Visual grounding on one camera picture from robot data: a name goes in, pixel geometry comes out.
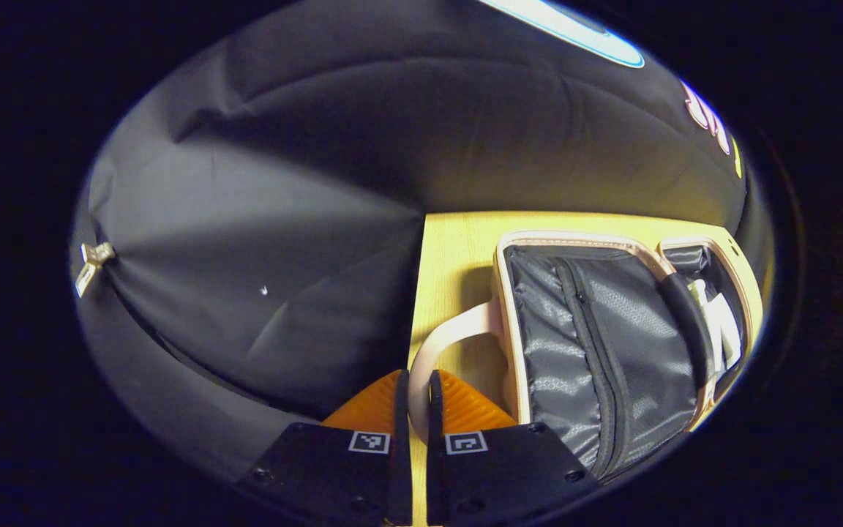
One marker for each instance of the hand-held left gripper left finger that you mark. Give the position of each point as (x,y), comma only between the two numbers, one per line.
(401,439)

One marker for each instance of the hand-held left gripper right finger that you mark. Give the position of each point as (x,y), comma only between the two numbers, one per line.
(434,439)

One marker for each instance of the beige hard-shell suitcase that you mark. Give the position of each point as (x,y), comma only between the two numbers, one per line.
(575,329)

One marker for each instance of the white pump bottle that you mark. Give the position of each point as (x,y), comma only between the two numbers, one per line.
(723,329)

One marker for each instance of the white cloth clip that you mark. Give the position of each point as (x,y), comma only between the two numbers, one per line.
(92,261)

